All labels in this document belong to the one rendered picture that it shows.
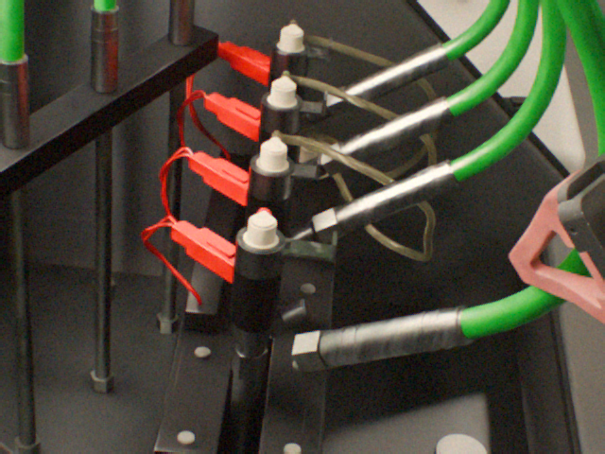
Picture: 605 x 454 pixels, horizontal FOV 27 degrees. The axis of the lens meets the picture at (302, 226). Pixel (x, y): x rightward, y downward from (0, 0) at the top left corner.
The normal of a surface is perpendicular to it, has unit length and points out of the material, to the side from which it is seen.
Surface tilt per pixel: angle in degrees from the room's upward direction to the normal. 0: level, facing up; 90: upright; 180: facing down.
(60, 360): 0
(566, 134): 0
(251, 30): 90
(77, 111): 0
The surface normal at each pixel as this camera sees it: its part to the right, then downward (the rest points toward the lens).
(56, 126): 0.10, -0.81
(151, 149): -0.07, 0.57
